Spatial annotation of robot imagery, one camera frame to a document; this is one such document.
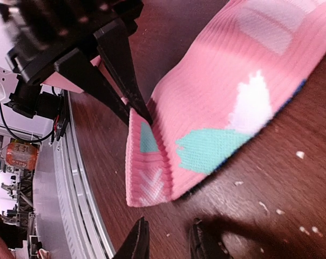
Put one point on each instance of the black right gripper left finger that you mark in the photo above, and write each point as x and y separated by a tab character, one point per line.
137	243

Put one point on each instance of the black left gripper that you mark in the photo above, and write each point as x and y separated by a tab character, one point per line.
43	31

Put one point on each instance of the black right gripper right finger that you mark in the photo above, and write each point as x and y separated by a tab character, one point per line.
203	245

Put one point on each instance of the pink sock with teal patches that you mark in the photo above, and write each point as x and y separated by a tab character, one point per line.
243	67

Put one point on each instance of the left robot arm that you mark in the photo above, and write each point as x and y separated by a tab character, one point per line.
41	100

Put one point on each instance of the pink plastic organizer tray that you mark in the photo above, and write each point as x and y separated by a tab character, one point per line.
92	78

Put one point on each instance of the aluminium front rail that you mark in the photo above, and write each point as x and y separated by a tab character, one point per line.
68	221

